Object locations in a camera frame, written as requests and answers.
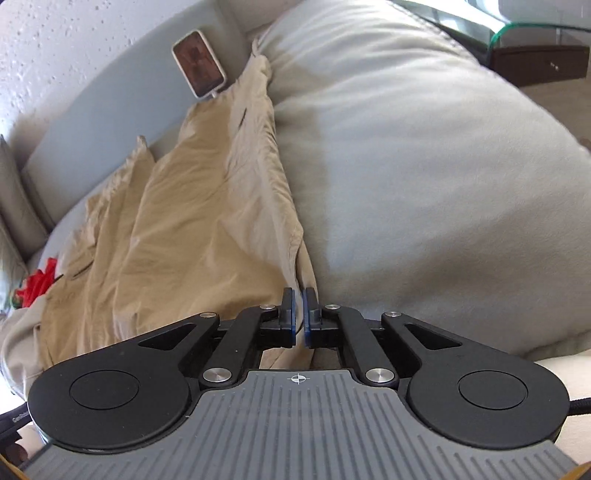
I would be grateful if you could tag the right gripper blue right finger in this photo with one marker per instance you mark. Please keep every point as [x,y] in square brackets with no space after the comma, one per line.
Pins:
[345,330]

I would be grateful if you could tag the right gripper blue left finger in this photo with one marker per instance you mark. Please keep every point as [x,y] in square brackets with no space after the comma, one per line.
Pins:
[255,330]

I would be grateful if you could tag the khaki cargo pants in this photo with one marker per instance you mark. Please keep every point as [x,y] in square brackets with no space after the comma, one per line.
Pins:
[209,227]

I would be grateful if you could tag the person's right hand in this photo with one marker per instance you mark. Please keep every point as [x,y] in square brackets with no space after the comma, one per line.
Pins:
[16,454]

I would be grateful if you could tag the red garment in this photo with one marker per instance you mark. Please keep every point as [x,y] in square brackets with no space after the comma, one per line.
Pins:
[35,285]

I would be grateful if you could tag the beige sweatshirt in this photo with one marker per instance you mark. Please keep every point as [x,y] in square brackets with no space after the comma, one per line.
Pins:
[21,360]

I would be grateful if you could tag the front grey throw pillow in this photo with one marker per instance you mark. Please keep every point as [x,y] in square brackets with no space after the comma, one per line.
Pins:
[12,269]

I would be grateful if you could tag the grey throw pillow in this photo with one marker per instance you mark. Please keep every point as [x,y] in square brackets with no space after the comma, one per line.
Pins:
[12,269]
[25,227]

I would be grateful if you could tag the white smartphone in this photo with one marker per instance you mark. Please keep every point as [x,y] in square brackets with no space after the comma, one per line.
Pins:
[199,65]

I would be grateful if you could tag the rear grey throw pillow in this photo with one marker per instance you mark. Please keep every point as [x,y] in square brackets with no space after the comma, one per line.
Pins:
[25,227]

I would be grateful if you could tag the person's knee in beige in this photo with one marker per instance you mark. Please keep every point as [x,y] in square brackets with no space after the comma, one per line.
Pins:
[575,373]

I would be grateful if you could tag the glass side table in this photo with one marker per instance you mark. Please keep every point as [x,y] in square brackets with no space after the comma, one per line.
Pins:
[527,42]

